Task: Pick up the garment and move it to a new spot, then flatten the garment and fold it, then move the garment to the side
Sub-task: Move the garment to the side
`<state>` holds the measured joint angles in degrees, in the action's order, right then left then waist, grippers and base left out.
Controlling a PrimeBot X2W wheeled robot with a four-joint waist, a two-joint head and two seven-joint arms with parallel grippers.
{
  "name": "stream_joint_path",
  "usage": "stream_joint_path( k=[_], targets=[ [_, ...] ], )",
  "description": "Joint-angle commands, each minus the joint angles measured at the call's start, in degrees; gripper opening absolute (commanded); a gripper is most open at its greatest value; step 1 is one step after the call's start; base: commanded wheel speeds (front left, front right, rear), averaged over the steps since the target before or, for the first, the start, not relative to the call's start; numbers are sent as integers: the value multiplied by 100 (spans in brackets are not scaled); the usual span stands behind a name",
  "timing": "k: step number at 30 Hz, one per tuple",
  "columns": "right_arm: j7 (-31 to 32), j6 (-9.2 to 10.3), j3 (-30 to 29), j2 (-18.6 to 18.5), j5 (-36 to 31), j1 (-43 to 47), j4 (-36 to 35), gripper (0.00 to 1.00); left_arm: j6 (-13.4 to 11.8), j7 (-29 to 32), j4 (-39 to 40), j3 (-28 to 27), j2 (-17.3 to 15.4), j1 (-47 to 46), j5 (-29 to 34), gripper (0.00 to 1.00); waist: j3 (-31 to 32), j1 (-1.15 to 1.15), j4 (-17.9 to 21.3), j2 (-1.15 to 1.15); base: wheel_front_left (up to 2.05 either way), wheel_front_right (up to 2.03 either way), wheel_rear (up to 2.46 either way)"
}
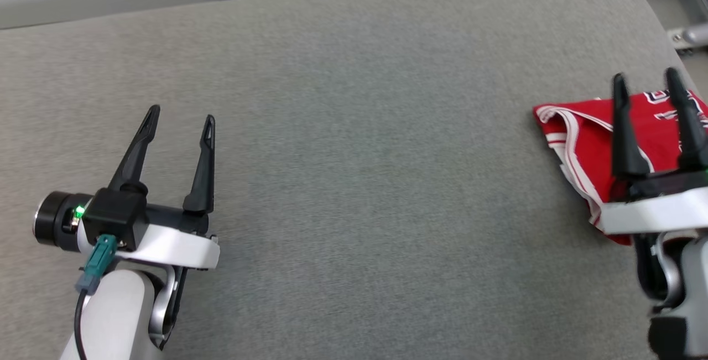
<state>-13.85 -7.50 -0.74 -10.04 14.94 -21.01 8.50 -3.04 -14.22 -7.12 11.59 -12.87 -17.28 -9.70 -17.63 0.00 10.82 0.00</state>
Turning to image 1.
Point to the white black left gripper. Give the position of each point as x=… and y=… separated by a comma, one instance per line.
x=177, y=244

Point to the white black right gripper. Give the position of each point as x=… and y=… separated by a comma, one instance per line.
x=658, y=210

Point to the red Bulls print shorts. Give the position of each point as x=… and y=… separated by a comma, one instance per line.
x=586, y=144

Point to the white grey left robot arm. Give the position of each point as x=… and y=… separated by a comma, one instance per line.
x=119, y=310

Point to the grey metal floor bracket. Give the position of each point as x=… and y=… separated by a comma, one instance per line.
x=694, y=36

